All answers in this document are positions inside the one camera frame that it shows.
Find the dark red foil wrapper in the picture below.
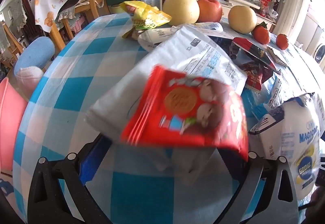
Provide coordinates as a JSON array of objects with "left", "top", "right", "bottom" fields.
[{"left": 240, "top": 62, "right": 273, "bottom": 91}]

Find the white plastic bag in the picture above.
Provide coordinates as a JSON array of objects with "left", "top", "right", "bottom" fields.
[{"left": 16, "top": 67, "right": 44, "bottom": 101}]

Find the red biscuit packet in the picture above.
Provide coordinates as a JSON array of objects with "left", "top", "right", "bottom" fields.
[{"left": 120, "top": 65, "right": 250, "bottom": 162}]

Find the tangerine with green leaf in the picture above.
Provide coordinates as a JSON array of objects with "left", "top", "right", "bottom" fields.
[{"left": 252, "top": 22, "right": 271, "bottom": 45}]

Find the white plastic pouch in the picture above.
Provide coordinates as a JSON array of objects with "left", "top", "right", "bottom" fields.
[{"left": 194, "top": 22, "right": 224, "bottom": 33}]

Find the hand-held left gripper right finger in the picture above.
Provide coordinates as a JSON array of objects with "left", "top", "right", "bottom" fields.
[{"left": 216, "top": 146, "right": 300, "bottom": 224}]

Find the small orange tangerine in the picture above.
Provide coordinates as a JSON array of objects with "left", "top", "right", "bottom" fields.
[{"left": 276, "top": 34, "right": 289, "bottom": 50}]

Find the yellow snack wrapper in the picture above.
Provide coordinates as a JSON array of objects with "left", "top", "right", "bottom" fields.
[{"left": 119, "top": 1, "right": 172, "bottom": 39}]

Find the white orange print cloth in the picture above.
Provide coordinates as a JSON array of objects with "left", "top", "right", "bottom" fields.
[{"left": 34, "top": 0, "right": 77, "bottom": 34}]

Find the washing machine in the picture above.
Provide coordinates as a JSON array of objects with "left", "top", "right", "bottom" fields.
[{"left": 313, "top": 43, "right": 325, "bottom": 65}]

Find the yellow pear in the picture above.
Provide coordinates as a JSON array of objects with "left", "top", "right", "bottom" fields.
[{"left": 228, "top": 5, "right": 257, "bottom": 34}]

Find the small white plastic bottle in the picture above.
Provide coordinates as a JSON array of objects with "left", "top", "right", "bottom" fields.
[{"left": 138, "top": 27, "right": 183, "bottom": 52}]

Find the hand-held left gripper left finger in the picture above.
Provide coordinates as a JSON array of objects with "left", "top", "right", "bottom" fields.
[{"left": 27, "top": 135, "right": 113, "bottom": 224}]

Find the white tissue pack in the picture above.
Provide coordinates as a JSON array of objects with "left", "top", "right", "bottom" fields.
[{"left": 85, "top": 25, "right": 248, "bottom": 171}]

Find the red apple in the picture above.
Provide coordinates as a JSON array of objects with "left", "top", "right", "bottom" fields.
[{"left": 197, "top": 0, "right": 223, "bottom": 23}]

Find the white flat wrapper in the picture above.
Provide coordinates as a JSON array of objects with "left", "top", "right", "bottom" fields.
[{"left": 266, "top": 45, "right": 304, "bottom": 67}]

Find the white bag yellow blue label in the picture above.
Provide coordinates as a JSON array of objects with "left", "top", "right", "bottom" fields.
[{"left": 249, "top": 93, "right": 325, "bottom": 200}]

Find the yellow apple left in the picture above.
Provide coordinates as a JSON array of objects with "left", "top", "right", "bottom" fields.
[{"left": 162, "top": 0, "right": 200, "bottom": 26}]

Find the blue round stool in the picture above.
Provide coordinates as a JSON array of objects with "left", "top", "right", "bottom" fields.
[{"left": 14, "top": 36, "right": 56, "bottom": 76}]

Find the blue white checked tablecloth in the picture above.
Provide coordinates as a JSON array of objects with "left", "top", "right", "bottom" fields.
[{"left": 13, "top": 12, "right": 325, "bottom": 224}]

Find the red black snack bag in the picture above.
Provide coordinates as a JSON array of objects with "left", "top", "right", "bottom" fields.
[{"left": 232, "top": 37, "right": 281, "bottom": 73}]

